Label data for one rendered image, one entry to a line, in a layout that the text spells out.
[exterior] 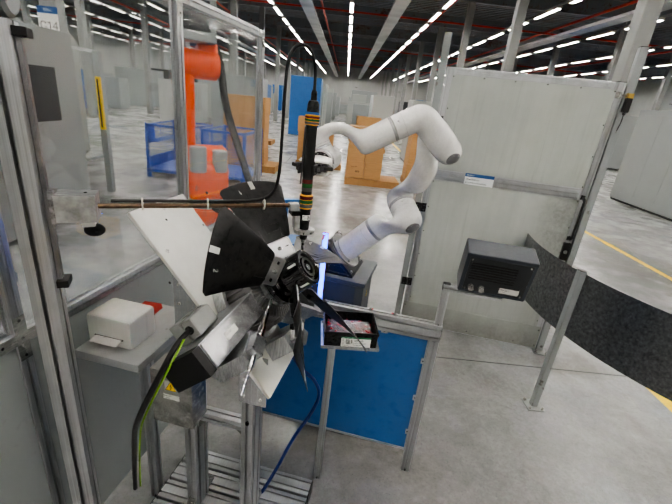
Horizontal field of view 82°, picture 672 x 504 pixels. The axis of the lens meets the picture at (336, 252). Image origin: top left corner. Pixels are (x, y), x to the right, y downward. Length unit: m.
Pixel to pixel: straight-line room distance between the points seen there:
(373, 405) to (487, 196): 1.74
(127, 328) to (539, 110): 2.68
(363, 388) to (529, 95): 2.15
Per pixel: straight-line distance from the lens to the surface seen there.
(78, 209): 1.18
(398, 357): 1.86
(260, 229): 1.27
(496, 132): 3.00
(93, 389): 1.79
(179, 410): 1.50
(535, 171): 3.08
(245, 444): 1.63
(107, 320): 1.50
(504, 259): 1.58
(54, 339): 1.34
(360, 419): 2.12
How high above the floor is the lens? 1.71
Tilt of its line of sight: 21 degrees down
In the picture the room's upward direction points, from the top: 6 degrees clockwise
